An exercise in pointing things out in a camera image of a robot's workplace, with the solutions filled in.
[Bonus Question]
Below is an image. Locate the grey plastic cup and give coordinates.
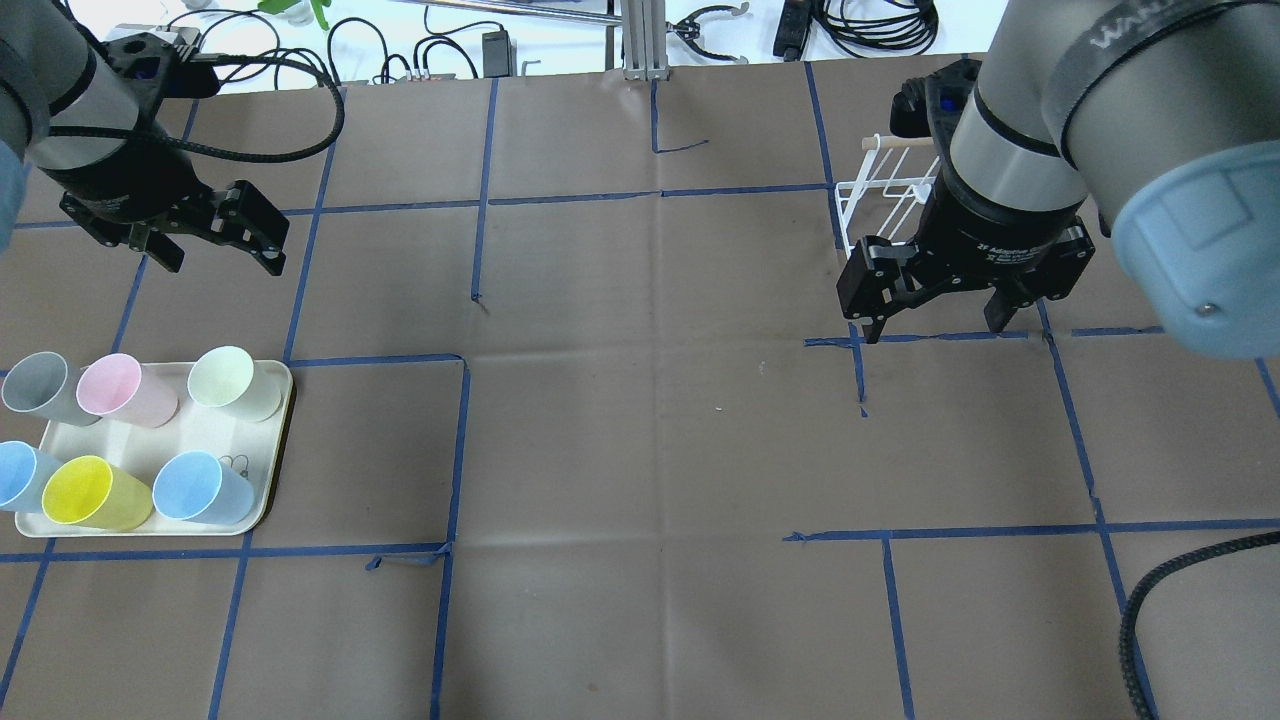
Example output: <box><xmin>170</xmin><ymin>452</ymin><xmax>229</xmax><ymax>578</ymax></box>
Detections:
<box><xmin>3</xmin><ymin>351</ymin><xmax>101</xmax><ymax>427</ymax></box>

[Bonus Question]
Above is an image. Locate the light blue cup at edge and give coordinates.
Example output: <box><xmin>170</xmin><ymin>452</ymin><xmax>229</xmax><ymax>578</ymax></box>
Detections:
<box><xmin>1</xmin><ymin>441</ymin><xmax>64</xmax><ymax>512</ymax></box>

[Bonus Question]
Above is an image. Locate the black power adapter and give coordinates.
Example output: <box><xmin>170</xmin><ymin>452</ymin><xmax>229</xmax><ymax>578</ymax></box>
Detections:
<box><xmin>481</xmin><ymin>29</ymin><xmax>516</xmax><ymax>78</ymax></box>

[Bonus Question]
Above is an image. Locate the white wire cup rack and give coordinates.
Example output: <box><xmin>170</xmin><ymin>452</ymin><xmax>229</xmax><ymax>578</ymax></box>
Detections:
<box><xmin>835</xmin><ymin>133</ymin><xmax>940</xmax><ymax>259</ymax></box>

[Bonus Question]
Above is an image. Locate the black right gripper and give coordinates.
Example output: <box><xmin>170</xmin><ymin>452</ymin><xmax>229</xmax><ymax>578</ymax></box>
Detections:
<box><xmin>836</xmin><ymin>167</ymin><xmax>1096</xmax><ymax>345</ymax></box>

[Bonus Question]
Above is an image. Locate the cream plastic tray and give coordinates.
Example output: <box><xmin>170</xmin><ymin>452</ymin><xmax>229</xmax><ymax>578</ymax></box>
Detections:
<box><xmin>38</xmin><ymin>360</ymin><xmax>294</xmax><ymax>537</ymax></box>

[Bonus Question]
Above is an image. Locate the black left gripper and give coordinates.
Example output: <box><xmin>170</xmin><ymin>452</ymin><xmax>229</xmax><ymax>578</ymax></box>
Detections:
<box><xmin>40</xmin><ymin>150</ymin><xmax>291</xmax><ymax>277</ymax></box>

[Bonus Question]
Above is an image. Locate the cream white plastic cup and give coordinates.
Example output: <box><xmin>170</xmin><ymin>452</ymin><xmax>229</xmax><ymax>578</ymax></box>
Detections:
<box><xmin>186</xmin><ymin>346</ymin><xmax>284</xmax><ymax>421</ymax></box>

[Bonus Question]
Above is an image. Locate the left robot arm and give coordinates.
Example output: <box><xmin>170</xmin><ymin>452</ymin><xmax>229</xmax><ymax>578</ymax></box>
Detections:
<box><xmin>1</xmin><ymin>1</ymin><xmax>346</xmax><ymax>275</ymax></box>

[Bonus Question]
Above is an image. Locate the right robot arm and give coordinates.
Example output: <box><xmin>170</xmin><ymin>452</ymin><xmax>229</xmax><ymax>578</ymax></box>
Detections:
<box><xmin>837</xmin><ymin>1</ymin><xmax>1279</xmax><ymax>359</ymax></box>

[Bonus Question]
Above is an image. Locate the pink plastic cup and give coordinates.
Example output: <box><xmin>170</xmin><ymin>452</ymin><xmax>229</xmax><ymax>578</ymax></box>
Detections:
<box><xmin>76</xmin><ymin>354</ymin><xmax>180</xmax><ymax>428</ymax></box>

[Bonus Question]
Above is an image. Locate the light blue cup on tray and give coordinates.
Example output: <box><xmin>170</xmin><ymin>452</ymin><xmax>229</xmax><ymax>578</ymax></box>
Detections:
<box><xmin>152</xmin><ymin>451</ymin><xmax>255</xmax><ymax>525</ymax></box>

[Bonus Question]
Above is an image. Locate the metal reacher grabber tool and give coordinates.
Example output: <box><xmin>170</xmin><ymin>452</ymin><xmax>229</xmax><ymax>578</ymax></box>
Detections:
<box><xmin>406</xmin><ymin>1</ymin><xmax>750</xmax><ymax>65</ymax></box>

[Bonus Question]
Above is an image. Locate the yellow plastic cup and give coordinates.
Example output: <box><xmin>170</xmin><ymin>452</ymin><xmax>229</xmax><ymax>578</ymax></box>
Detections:
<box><xmin>41</xmin><ymin>455</ymin><xmax>154</xmax><ymax>530</ymax></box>

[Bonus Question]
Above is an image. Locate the coiled black cable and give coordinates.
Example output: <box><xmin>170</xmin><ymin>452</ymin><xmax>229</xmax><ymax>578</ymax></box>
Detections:
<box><xmin>812</xmin><ymin>0</ymin><xmax>941</xmax><ymax>59</ymax></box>

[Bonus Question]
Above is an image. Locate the aluminium frame post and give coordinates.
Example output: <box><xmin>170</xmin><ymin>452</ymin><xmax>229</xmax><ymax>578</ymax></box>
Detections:
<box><xmin>616</xmin><ymin>0</ymin><xmax>669</xmax><ymax>81</ymax></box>

